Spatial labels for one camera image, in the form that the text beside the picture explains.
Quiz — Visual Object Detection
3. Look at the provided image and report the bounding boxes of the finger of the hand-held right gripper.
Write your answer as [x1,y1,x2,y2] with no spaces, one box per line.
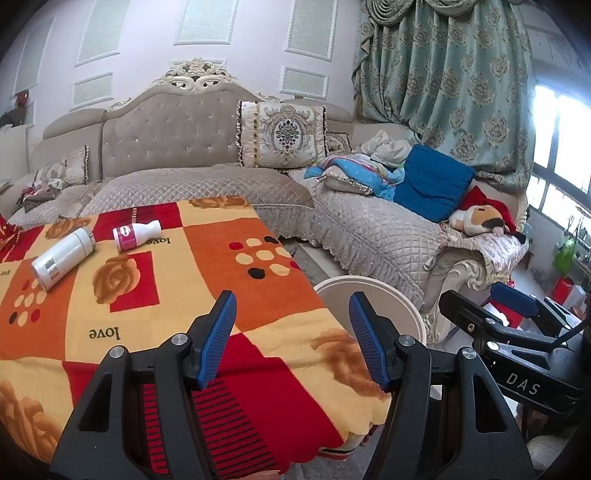
[438,291,561,347]
[490,282,583,330]

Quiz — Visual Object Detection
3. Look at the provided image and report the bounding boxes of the white cabinet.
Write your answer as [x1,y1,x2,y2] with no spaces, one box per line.
[0,124,28,181]

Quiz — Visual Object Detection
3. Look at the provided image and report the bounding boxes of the window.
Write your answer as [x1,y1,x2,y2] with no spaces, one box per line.
[526,83,591,278]

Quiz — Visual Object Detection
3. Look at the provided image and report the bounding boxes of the pile of dark clothes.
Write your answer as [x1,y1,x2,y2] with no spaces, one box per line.
[18,180,70,208]

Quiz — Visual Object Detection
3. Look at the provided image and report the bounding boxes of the large ornate embroidered cushion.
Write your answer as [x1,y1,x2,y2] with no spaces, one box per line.
[236,100,328,168]

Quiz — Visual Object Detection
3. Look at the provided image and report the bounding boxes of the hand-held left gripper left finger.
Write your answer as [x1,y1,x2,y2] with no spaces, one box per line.
[48,290,238,480]

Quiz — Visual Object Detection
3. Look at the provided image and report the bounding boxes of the blue cushion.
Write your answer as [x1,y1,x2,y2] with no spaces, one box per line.
[394,144,476,222]

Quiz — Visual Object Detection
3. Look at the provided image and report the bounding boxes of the small white bottle magenta label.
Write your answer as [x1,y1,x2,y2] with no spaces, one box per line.
[113,220,162,252]

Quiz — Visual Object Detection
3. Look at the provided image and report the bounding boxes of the plush toy with red hat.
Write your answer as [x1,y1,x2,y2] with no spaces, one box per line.
[450,187,527,243]

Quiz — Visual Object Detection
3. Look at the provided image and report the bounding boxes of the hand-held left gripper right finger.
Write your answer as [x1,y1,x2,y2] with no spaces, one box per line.
[348,292,536,480]

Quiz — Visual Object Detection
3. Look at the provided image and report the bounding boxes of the small dark patterned cushion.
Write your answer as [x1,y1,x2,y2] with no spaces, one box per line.
[325,131,354,155]

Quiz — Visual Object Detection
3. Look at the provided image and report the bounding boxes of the pile of household items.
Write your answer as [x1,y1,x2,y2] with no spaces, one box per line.
[0,90,33,127]

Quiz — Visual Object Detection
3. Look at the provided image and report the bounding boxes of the colourful blue folded blanket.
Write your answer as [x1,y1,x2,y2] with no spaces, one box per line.
[305,154,407,201]

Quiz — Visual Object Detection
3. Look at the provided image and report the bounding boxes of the white thermos bottle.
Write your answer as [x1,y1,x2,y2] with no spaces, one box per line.
[31,227,97,291]

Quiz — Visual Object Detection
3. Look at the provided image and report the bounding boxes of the teal patterned curtain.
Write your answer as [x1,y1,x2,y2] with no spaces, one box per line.
[353,0,536,192]

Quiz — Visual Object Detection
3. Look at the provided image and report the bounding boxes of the floral cloth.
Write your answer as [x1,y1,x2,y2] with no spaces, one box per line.
[443,226,529,282]

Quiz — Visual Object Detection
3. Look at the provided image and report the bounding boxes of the orange and red patterned blanket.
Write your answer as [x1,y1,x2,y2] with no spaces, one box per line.
[0,196,393,467]

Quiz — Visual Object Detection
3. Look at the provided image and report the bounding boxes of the crumpled white clothes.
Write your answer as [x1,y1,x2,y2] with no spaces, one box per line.
[360,129,414,167]

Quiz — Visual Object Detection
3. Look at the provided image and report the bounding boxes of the beige trash bin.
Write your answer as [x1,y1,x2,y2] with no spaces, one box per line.
[313,275,426,344]

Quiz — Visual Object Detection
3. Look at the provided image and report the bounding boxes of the grey tufted sofa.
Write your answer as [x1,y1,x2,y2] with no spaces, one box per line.
[0,58,532,344]

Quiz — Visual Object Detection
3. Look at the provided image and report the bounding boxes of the small beige fringed cushion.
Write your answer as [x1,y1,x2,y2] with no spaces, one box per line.
[34,145,89,186]

